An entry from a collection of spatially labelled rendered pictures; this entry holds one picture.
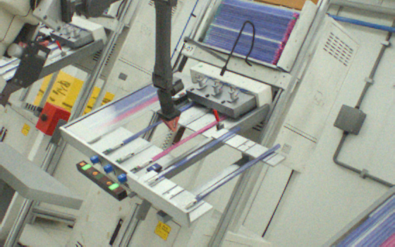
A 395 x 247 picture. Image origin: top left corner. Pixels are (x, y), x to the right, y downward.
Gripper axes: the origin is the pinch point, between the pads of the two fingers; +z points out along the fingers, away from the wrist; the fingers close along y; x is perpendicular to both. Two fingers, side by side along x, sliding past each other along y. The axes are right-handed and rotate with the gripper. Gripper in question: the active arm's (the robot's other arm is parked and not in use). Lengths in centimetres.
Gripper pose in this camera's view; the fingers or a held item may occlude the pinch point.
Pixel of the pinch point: (173, 128)
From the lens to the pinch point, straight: 256.0
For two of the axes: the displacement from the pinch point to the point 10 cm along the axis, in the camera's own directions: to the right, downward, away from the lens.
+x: -7.5, 4.5, -4.9
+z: 1.9, 8.5, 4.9
